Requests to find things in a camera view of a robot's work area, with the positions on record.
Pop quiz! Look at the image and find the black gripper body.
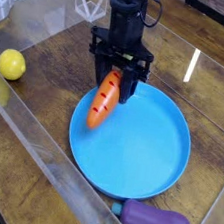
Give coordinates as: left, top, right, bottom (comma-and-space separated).
84, 0, 163, 85

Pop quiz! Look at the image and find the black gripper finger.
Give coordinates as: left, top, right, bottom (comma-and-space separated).
119, 66, 138, 104
95, 54, 112, 86

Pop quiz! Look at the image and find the orange toy carrot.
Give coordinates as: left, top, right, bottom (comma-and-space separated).
86, 68, 122, 129

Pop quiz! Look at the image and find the round blue tray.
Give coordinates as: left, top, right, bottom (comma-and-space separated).
69, 83, 191, 200

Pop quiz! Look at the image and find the yellow toy lemon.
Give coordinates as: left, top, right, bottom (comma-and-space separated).
0, 49, 26, 81

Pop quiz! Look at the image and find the purple toy eggplant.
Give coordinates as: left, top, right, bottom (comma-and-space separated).
111, 199, 190, 224

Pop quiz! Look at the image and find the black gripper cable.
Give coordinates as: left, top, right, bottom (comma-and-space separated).
137, 0, 165, 30

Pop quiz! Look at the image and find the clear acrylic barrier wall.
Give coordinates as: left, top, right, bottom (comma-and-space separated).
0, 0, 224, 224

